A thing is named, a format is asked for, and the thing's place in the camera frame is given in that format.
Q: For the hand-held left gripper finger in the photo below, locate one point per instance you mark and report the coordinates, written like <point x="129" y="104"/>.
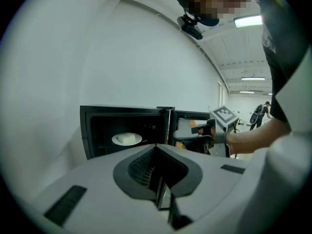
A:
<point x="97" y="191"/>

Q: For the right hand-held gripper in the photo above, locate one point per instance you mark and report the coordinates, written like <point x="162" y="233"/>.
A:
<point x="223" y="117"/>

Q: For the white sponge block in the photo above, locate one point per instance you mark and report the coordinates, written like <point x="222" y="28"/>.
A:
<point x="125" y="138"/>

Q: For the white round plate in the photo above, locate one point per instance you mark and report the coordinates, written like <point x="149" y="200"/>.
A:
<point x="137" y="140"/>

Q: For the person's right forearm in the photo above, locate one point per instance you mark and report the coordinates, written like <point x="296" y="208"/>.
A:
<point x="253" y="138"/>

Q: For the long ceiling light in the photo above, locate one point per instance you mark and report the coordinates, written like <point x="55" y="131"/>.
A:
<point x="246" y="92"/>
<point x="253" y="78"/>

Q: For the person's black shirt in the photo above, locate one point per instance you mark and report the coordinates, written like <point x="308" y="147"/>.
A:
<point x="280" y="57"/>

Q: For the large rectangular ceiling light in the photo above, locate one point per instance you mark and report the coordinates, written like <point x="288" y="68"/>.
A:
<point x="248" y="21"/>

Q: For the black head camera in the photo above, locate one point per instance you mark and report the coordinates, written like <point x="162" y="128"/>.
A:
<point x="191" y="28"/>

